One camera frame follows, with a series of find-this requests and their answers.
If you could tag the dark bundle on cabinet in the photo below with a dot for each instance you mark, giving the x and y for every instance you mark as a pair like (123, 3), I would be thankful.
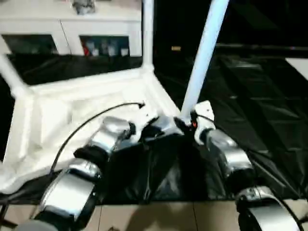
(83, 6)

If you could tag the black box with tan label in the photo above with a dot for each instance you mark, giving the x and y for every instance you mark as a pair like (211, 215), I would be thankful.
(178, 29)

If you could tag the black table mat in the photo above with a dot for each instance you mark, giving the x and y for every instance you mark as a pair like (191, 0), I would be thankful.
(168, 168)

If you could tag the red bottle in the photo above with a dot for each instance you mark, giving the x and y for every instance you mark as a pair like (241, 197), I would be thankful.
(85, 49)

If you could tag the white plastic table top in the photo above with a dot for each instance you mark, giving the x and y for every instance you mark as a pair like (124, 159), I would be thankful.
(72, 101)

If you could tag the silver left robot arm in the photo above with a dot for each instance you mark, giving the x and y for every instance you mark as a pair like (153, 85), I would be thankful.
(108, 134)

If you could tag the dark long bar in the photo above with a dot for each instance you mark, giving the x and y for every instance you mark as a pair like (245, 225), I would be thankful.
(264, 47)

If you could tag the white glass-door cabinet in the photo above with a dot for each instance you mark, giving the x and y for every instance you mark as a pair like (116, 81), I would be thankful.
(60, 24)

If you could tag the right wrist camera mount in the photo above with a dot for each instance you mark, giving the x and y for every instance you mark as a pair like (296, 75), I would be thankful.
(204, 111)

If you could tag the white flat board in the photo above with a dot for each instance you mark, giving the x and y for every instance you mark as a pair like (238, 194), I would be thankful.
(299, 67)

